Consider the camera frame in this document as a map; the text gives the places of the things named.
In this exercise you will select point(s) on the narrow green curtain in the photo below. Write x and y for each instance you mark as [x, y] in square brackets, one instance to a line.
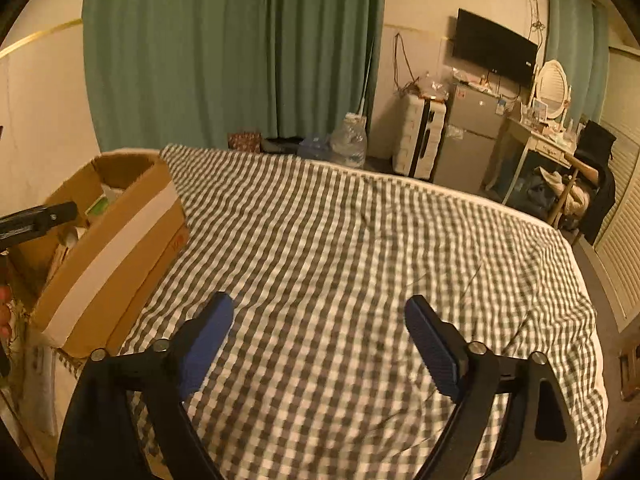
[575, 35]

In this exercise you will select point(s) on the white louvred closet doors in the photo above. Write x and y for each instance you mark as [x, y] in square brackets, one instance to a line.
[622, 210]

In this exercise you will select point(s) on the cardboard box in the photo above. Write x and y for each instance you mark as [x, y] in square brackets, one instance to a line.
[115, 250]

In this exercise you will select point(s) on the white suitcase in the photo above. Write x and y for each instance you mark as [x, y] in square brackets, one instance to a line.
[417, 135]

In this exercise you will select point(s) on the person's left hand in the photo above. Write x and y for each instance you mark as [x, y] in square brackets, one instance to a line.
[4, 315]

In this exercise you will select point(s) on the clear plastic bag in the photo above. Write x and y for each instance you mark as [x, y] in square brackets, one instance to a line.
[430, 85]

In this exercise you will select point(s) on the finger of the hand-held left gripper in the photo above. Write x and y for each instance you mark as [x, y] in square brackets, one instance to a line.
[40, 217]

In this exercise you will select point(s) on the group of cosmetic bottles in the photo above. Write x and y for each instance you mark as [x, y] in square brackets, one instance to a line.
[545, 122]

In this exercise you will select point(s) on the dark patterned box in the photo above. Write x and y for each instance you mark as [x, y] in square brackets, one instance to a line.
[244, 141]

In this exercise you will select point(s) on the grey mini fridge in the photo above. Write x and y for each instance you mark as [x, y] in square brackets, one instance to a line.
[470, 135]

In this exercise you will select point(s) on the grey checked blanket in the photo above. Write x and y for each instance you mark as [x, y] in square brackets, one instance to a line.
[350, 260]

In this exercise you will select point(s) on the black bag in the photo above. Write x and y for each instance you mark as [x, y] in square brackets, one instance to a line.
[282, 145]

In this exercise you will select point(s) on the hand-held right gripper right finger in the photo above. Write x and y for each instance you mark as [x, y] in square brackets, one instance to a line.
[432, 345]

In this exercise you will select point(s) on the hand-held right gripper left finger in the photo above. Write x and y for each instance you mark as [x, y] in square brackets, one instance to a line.
[210, 340]

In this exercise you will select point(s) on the white dressing table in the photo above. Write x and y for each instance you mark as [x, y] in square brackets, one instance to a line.
[535, 145]

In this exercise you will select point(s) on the thin white pole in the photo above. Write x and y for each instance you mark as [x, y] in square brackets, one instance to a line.
[366, 80]

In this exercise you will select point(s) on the black flat television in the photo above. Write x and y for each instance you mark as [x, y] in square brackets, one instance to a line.
[492, 52]

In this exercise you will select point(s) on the wide green curtain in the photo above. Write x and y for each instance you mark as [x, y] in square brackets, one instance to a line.
[225, 60]

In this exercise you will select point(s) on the large water jug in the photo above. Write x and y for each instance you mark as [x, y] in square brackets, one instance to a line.
[348, 142]

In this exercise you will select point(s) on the wooden chair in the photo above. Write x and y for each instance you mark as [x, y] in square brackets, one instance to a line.
[575, 175]

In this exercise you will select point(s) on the oval white mirror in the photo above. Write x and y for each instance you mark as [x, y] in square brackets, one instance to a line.
[552, 87]

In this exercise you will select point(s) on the cream clothing pile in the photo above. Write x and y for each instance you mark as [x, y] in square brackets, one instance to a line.
[565, 195]

